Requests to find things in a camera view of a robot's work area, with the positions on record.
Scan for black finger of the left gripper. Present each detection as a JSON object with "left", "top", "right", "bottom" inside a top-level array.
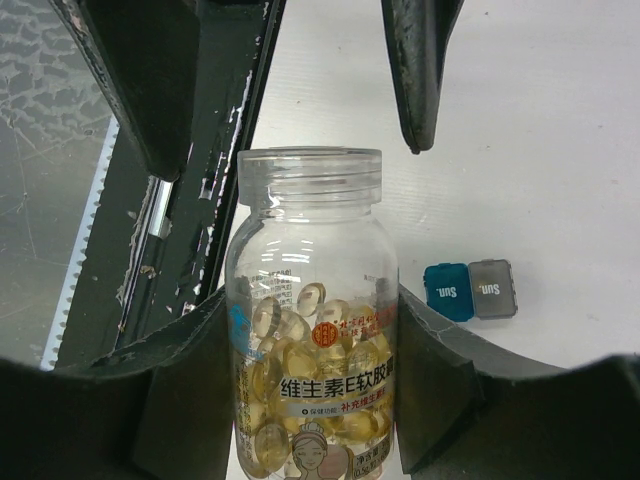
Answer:
[
  {"left": 381, "top": 0, "right": 464, "bottom": 154},
  {"left": 49, "top": 0, "right": 271, "bottom": 182}
]

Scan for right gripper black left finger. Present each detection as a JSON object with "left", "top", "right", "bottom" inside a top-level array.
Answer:
[{"left": 1, "top": 291, "right": 233, "bottom": 479}]

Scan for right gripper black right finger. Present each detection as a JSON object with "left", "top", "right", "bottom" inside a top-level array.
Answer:
[{"left": 395, "top": 290, "right": 639, "bottom": 479}]

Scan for grey pill box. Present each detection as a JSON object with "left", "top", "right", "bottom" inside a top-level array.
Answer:
[{"left": 468, "top": 259, "right": 518, "bottom": 320}]

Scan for teal pill box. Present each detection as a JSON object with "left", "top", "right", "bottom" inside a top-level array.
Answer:
[{"left": 423, "top": 263, "right": 474, "bottom": 322}]

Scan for glass pill bottle yellow pills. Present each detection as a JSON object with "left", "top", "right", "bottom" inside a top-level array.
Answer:
[{"left": 225, "top": 147, "right": 399, "bottom": 479}]

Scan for white cable duct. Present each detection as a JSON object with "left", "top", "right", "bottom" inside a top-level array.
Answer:
[{"left": 40, "top": 115, "right": 119, "bottom": 371}]

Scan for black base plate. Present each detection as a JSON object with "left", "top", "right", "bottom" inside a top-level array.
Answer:
[{"left": 54, "top": 1, "right": 285, "bottom": 369}]

